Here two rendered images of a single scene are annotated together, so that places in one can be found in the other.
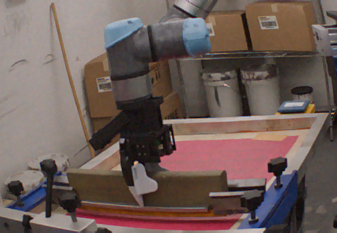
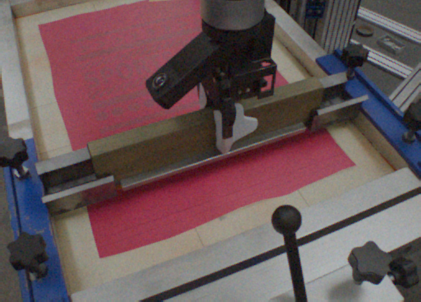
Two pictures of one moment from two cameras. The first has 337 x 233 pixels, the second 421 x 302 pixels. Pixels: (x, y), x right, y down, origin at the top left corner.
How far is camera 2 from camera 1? 1.05 m
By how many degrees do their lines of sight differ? 53
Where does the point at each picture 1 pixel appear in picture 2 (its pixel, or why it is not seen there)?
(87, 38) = not seen: outside the picture
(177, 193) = (269, 120)
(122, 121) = (224, 56)
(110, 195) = (171, 156)
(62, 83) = not seen: outside the picture
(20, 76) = not seen: outside the picture
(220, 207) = (321, 122)
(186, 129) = (52, 3)
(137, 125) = (238, 53)
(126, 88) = (254, 10)
